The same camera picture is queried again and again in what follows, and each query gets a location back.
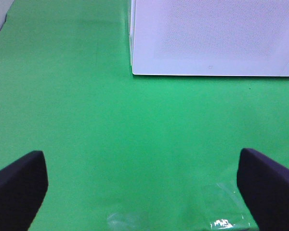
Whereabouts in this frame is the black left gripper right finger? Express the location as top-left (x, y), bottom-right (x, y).
top-left (236, 148), bottom-right (289, 231)

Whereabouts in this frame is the white microwave door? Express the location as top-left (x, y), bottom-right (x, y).
top-left (128, 0), bottom-right (289, 77)

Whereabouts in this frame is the green table cloth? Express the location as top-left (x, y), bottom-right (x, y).
top-left (0, 0), bottom-right (289, 231)

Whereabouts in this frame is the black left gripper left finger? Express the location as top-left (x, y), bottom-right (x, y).
top-left (0, 151), bottom-right (48, 231)

